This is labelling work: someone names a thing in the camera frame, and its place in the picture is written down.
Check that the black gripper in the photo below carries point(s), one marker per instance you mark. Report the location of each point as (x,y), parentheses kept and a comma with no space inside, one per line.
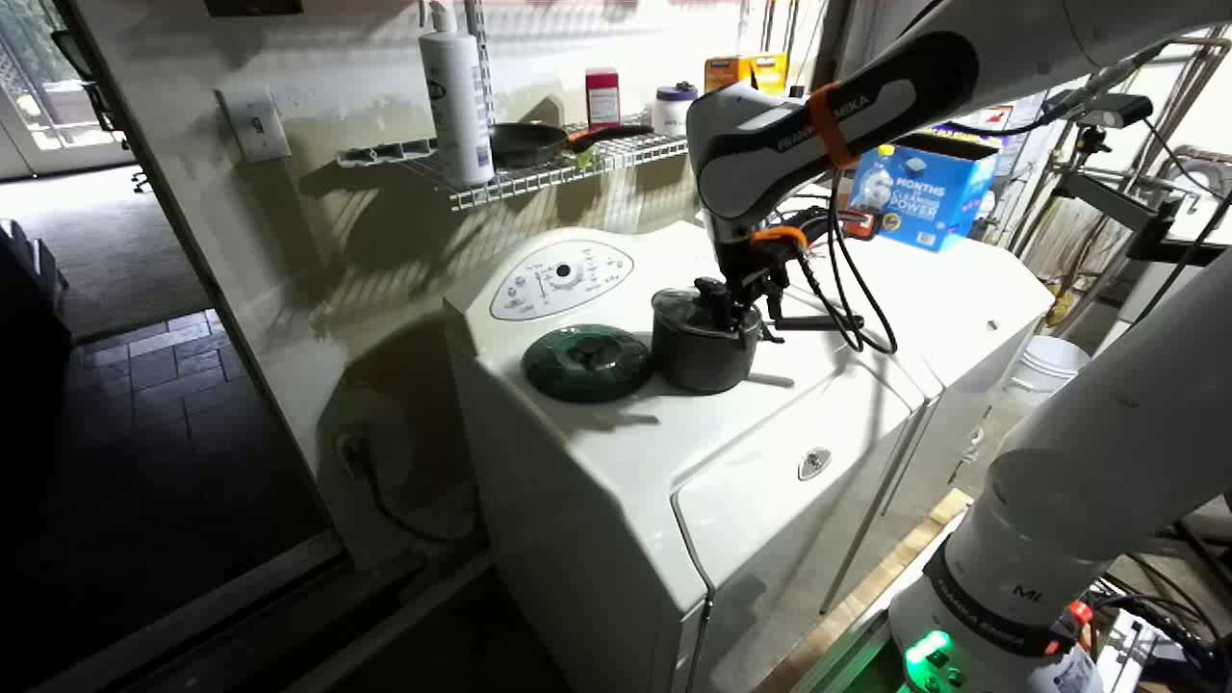
(745,265)

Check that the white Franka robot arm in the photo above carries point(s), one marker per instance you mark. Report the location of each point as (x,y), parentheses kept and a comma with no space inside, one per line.
(1120,446)

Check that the round glass pot lid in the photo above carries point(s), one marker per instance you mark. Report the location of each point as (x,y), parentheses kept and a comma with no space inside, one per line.
(579,369)

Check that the white tub purple lid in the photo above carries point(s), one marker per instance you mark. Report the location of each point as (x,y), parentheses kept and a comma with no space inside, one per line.
(674,113)

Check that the green plastic utensil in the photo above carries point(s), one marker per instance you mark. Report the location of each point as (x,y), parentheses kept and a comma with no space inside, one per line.
(586,160)

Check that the white dryer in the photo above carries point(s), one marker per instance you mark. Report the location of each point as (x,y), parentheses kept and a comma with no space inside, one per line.
(964,309)

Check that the orange plastic utensil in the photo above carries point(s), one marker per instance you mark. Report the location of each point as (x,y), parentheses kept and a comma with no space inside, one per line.
(618,132)

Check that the white washing machine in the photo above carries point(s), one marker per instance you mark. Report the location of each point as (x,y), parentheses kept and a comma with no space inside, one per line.
(618,513)

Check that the blue cleaner box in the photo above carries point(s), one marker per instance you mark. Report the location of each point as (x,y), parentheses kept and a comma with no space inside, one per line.
(944,193)

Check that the orange box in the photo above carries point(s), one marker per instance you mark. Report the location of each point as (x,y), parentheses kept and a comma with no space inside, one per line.
(722,74)

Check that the yellow container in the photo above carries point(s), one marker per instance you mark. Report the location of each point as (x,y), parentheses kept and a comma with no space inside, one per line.
(767,71)

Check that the black frying pan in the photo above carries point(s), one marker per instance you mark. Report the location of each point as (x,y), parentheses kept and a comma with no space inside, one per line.
(527,142)

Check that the wooden board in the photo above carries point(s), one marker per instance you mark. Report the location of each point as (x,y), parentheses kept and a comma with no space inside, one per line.
(887,580)

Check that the white bucket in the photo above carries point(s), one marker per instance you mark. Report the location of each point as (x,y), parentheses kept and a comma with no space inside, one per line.
(1045,367)

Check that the tall white bottle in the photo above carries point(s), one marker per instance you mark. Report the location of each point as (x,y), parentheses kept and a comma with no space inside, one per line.
(456,100)

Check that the green lit device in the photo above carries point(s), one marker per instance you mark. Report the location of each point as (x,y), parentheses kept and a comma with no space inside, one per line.
(926,661)

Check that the white framed glass door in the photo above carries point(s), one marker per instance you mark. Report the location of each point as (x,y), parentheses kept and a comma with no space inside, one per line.
(39,88)

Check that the black camera stand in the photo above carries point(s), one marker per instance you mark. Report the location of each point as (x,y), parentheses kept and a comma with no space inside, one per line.
(1156,237)

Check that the black stereo camera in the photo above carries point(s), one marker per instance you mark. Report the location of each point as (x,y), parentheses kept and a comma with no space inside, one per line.
(1113,107)

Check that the white wall switch plate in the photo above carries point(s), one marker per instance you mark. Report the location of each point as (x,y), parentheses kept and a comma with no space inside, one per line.
(257,125)

